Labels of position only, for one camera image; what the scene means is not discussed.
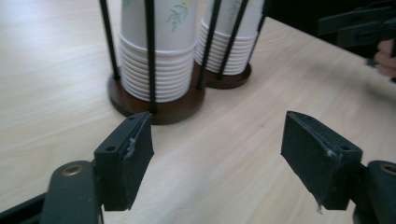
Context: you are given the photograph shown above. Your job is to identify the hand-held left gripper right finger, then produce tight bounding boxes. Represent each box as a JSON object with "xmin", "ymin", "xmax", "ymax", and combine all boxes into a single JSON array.
[{"xmin": 280, "ymin": 110, "xmax": 364, "ymax": 216}]

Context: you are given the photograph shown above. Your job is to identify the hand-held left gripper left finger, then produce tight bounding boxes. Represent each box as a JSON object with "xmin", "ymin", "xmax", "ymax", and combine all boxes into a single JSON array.
[{"xmin": 92, "ymin": 111, "xmax": 155, "ymax": 213}]

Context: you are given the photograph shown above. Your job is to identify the wooden cup holder black rods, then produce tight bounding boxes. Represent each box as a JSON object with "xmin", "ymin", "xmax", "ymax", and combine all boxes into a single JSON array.
[{"xmin": 98, "ymin": 0, "xmax": 270, "ymax": 126}]

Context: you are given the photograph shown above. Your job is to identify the stack of white paper cups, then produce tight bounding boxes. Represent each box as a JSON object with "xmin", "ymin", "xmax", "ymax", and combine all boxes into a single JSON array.
[
  {"xmin": 118, "ymin": 0, "xmax": 200, "ymax": 104},
  {"xmin": 194, "ymin": 0, "xmax": 265, "ymax": 77}
]

